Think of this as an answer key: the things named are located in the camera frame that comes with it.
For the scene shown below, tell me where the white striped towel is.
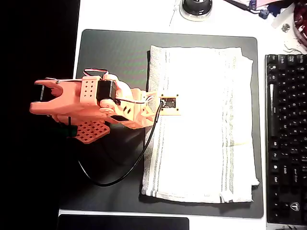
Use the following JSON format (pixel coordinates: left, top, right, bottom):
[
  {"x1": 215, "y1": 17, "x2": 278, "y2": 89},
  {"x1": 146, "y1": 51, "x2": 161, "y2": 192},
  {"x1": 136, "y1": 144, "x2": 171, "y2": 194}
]
[{"x1": 140, "y1": 44, "x2": 261, "y2": 204}]

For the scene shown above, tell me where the black desk mat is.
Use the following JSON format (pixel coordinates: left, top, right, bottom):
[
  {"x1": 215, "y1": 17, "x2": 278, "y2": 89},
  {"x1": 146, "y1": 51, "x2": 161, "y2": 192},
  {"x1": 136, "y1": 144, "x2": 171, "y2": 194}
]
[{"x1": 59, "y1": 28, "x2": 264, "y2": 219}]

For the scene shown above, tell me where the green clamp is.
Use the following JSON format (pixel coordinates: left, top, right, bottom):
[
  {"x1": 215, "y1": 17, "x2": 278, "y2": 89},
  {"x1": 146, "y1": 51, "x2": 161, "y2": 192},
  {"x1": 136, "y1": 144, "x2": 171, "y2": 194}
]
[{"x1": 56, "y1": 126, "x2": 78, "y2": 138}]

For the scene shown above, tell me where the black tablet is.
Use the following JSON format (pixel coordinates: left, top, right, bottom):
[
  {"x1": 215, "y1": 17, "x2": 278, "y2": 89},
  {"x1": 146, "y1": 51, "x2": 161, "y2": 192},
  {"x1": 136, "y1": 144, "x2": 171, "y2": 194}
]
[{"x1": 57, "y1": 214, "x2": 190, "y2": 230}]

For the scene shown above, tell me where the round black clear stand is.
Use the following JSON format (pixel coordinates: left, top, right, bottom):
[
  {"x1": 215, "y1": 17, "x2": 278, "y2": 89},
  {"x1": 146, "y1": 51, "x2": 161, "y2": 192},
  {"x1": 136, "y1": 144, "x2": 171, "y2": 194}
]
[{"x1": 178, "y1": 0, "x2": 213, "y2": 22}]

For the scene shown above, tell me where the black keyboard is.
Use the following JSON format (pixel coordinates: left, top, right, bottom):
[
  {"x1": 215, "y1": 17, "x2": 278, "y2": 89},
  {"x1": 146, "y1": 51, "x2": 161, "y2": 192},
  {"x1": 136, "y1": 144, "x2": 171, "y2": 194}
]
[{"x1": 264, "y1": 54, "x2": 307, "y2": 226}]

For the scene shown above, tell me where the pink paper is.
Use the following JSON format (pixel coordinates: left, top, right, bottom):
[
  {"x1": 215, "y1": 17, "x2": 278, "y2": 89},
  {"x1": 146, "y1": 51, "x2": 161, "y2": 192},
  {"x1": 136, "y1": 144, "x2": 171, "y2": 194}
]
[{"x1": 224, "y1": 0, "x2": 274, "y2": 10}]

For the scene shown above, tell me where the white plastic strip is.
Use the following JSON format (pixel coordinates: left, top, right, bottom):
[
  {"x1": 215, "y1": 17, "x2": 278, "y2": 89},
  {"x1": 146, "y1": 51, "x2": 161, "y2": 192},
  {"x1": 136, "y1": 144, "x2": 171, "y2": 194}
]
[{"x1": 271, "y1": 4, "x2": 295, "y2": 29}]

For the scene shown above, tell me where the dark blue object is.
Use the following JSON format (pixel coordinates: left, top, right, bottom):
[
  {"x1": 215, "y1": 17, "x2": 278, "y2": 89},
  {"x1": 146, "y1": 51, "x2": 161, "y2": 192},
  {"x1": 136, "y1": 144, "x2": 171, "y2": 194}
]
[{"x1": 267, "y1": 2, "x2": 288, "y2": 17}]

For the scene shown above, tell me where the dark red bowl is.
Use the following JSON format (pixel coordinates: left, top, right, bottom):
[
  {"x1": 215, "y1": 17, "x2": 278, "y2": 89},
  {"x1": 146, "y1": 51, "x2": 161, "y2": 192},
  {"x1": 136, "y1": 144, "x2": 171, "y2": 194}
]
[{"x1": 293, "y1": 1, "x2": 307, "y2": 46}]

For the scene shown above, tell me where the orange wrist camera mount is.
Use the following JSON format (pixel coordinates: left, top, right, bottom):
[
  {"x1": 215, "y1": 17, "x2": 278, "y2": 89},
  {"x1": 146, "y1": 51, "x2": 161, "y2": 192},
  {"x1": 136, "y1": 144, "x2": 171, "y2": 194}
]
[{"x1": 147, "y1": 92, "x2": 182, "y2": 116}]

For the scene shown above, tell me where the black camera cable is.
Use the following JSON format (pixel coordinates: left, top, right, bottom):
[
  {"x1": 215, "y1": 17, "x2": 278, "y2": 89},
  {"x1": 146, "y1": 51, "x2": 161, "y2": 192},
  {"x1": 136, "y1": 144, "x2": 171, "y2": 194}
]
[{"x1": 68, "y1": 100, "x2": 165, "y2": 187}]

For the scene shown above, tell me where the orange perforated base plate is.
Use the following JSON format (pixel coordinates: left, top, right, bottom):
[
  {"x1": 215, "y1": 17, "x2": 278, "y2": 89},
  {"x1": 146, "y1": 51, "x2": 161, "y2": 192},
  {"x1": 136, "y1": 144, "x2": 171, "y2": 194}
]
[{"x1": 73, "y1": 119, "x2": 111, "y2": 144}]

